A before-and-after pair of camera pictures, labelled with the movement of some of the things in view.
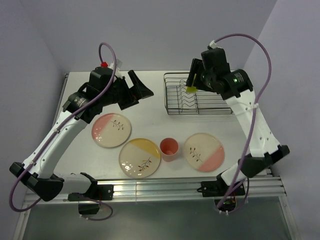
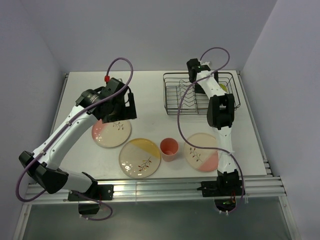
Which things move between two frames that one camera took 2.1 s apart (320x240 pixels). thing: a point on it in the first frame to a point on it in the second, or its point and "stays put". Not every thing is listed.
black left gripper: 141,91 to 128,112
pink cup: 169,147 stays put
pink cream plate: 111,130 stays put
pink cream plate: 204,152 stays put
